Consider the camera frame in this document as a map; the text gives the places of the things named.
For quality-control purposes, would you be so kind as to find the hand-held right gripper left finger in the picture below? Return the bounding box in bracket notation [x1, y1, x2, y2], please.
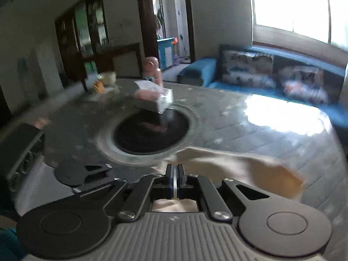
[79, 165, 176, 221]

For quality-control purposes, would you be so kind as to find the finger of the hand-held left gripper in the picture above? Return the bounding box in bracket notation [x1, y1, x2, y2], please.
[84, 164, 113, 183]

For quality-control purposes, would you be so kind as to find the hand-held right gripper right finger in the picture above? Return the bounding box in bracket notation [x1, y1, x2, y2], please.
[177, 165, 271, 221]

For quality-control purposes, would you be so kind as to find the beige garment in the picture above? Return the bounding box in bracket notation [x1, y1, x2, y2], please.
[151, 146, 305, 212]

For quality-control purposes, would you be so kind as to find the round black hotplate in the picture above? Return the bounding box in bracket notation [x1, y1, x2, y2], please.
[95, 105, 202, 166]

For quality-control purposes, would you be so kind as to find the tissue box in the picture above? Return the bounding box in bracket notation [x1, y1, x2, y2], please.
[133, 80, 174, 114]

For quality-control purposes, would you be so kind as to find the yellowish plush toy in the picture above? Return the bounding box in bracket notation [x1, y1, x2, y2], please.
[93, 71, 119, 94]

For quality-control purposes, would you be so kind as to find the person's teal garment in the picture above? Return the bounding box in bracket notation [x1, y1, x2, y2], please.
[0, 227, 25, 261]

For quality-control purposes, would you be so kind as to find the blue sofa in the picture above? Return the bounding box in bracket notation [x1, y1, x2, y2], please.
[178, 43, 348, 131]

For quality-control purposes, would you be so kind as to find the pink figurine toy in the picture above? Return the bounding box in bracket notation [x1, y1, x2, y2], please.
[143, 57, 164, 87]

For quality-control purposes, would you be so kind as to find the dark wooden chair back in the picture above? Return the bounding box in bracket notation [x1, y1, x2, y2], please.
[95, 43, 145, 78]

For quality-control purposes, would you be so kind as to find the dark wooden display cabinet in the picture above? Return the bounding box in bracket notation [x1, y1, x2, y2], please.
[54, 0, 110, 82]

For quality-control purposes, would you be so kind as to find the small blue cabinet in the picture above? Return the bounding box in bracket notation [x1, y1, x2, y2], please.
[157, 37, 176, 70]

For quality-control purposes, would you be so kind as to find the butterfly print cushion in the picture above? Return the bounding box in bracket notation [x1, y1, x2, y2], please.
[221, 49, 275, 89]
[279, 65, 331, 104]

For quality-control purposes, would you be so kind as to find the window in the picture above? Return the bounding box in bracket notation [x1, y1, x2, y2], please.
[249, 0, 348, 50]

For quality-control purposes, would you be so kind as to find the dark wooden door frame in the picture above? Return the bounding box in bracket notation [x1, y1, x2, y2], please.
[135, 0, 196, 64]

